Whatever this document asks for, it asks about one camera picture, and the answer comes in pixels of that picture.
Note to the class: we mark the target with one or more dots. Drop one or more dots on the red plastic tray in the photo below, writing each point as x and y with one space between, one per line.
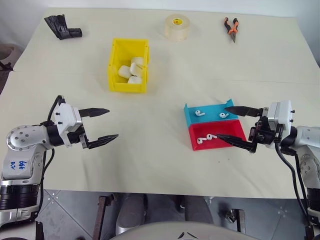
232 130

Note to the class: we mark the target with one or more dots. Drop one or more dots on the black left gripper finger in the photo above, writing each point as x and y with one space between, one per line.
96 111
102 141

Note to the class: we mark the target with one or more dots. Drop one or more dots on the dark grey rounded shape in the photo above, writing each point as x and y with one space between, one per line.
131 212

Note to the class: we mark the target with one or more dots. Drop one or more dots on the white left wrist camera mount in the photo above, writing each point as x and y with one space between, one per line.
65 117

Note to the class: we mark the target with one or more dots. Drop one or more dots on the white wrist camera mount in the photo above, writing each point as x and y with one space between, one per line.
65 117
283 112

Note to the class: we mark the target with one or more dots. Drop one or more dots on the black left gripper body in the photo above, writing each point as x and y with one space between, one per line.
75 137

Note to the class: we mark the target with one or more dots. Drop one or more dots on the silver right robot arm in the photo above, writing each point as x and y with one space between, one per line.
306 140

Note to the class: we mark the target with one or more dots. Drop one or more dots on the clear adhesive tape roll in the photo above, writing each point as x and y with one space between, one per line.
177 27

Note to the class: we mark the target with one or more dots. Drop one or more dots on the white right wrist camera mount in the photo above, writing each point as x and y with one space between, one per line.
283 112

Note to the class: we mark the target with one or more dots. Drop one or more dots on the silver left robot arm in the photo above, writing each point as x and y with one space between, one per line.
20 140

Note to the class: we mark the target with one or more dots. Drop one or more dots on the yellow plastic bin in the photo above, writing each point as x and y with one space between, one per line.
117 85

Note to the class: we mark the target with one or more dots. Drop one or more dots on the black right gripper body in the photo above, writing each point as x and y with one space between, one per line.
265 135

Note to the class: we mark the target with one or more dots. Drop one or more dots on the blue plastic tray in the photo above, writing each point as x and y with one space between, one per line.
212 110

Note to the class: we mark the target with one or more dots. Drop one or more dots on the orange black pliers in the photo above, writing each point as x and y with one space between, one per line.
232 30

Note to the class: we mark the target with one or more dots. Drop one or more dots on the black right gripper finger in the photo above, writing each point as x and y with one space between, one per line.
240 110
235 141

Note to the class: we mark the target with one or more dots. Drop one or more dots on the silver robot torso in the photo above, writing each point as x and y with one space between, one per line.
185 231

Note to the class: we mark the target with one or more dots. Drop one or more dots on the cream table cover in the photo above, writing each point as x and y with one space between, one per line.
160 162

